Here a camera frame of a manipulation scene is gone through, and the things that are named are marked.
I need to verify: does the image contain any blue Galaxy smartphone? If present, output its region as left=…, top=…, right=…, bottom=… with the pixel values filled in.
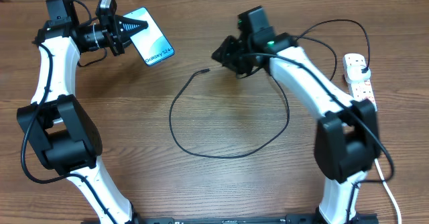
left=124, top=7, right=175, bottom=66

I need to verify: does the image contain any black USB charging cable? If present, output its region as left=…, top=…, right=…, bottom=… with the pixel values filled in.
left=168, top=19, right=371, bottom=160

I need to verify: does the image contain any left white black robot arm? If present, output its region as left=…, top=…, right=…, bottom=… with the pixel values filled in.
left=17, top=0, right=148, bottom=223

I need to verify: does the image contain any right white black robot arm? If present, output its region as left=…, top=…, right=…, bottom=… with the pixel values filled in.
left=212, top=6, right=383, bottom=223

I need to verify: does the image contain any white charger plug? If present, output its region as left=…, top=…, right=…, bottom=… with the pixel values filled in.
left=345, top=65, right=371, bottom=84

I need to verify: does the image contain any white power strip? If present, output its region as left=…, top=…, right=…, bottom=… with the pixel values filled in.
left=343, top=53, right=377, bottom=111

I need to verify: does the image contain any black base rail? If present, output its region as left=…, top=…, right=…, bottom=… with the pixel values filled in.
left=80, top=213, right=379, bottom=224

